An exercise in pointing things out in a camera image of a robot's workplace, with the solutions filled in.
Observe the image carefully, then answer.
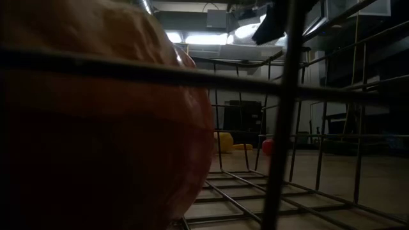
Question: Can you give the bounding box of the small red tomato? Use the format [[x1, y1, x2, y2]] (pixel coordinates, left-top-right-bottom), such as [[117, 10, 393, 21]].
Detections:
[[261, 138, 275, 157]]

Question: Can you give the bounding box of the orange persimmon with green calyx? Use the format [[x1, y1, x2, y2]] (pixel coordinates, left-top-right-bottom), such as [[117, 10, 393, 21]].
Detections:
[[0, 0, 215, 230]]

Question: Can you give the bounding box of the yellow bell pepper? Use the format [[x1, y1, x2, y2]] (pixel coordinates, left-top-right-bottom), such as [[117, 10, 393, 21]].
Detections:
[[213, 132, 235, 153]]

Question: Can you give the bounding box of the black cabinet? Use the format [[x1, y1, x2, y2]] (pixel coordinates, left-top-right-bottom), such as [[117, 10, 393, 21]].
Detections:
[[222, 100, 263, 150]]

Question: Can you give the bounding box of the grey ventilation box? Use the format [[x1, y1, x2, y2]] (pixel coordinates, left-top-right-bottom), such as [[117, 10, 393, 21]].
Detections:
[[206, 9, 228, 29]]

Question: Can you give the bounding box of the ceiling light panel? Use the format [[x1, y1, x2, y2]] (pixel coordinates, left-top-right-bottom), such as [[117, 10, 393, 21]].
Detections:
[[227, 14, 268, 41], [165, 31, 183, 44], [185, 33, 228, 45]]

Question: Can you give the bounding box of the metal wire basket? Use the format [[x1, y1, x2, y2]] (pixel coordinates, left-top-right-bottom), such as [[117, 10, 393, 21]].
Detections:
[[0, 0, 409, 230]]

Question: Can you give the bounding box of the silver round duct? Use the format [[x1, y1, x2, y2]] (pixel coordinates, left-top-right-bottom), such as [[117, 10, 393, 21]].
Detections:
[[134, 0, 154, 15]]

